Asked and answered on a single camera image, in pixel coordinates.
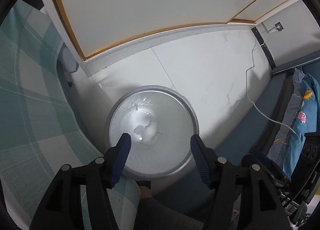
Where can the blue floral pillow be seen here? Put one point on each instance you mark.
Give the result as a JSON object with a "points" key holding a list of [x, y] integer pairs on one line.
{"points": [[301, 117]]}

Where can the white gold-trimmed cabinet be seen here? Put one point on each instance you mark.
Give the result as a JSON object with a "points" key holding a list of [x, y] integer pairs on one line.
{"points": [[96, 26]]}

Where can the grey round trash bin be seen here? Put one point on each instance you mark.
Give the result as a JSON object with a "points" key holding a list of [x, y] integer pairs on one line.
{"points": [[160, 122]]}

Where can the person's black slipper foot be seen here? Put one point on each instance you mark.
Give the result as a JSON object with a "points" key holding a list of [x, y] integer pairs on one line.
{"points": [[145, 189]]}

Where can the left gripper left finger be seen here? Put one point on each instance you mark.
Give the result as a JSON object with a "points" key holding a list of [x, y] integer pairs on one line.
{"points": [[115, 159]]}

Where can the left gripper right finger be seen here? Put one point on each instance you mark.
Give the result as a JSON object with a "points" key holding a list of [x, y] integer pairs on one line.
{"points": [[205, 158]]}

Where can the teal checked tablecloth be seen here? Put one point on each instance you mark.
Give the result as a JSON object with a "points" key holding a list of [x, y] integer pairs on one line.
{"points": [[51, 174]]}

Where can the wall power socket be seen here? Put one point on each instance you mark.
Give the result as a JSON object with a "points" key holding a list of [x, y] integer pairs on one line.
{"points": [[278, 26]]}

